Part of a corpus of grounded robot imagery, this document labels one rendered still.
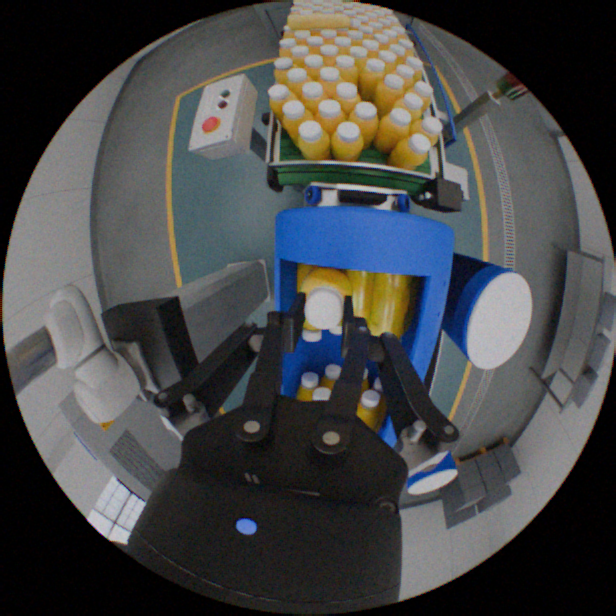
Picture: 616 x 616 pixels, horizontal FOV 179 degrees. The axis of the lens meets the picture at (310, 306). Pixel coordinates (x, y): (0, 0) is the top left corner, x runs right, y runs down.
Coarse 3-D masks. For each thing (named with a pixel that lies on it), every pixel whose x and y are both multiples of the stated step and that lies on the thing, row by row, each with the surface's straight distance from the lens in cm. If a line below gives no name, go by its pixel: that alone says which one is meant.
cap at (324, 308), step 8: (312, 296) 21; (320, 296) 21; (328, 296) 21; (336, 296) 22; (312, 304) 22; (320, 304) 22; (328, 304) 22; (336, 304) 22; (312, 312) 22; (320, 312) 22; (328, 312) 22; (336, 312) 22; (312, 320) 22; (320, 320) 22; (328, 320) 22; (336, 320) 22; (320, 328) 23; (328, 328) 22
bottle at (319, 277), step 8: (312, 272) 27; (320, 272) 26; (328, 272) 26; (336, 272) 26; (344, 272) 30; (304, 280) 27; (312, 280) 25; (320, 280) 24; (328, 280) 24; (336, 280) 25; (344, 280) 26; (304, 288) 25; (312, 288) 24; (320, 288) 23; (328, 288) 23; (336, 288) 24; (344, 288) 25; (352, 296) 27
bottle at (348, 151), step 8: (336, 136) 44; (360, 136) 45; (336, 144) 45; (344, 144) 44; (352, 144) 44; (360, 144) 45; (336, 152) 48; (344, 152) 46; (352, 152) 46; (360, 152) 49; (336, 160) 53; (344, 160) 50; (352, 160) 51; (344, 168) 56
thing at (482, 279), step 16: (464, 256) 86; (464, 272) 105; (480, 272) 62; (496, 272) 60; (448, 288) 119; (464, 288) 61; (480, 288) 57; (448, 304) 110; (464, 304) 58; (448, 320) 65; (464, 320) 57; (464, 336) 58; (464, 352) 62
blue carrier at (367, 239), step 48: (288, 240) 27; (336, 240) 23; (384, 240) 22; (432, 240) 25; (288, 288) 42; (432, 288) 27; (336, 336) 55; (432, 336) 31; (288, 384) 52; (384, 432) 40
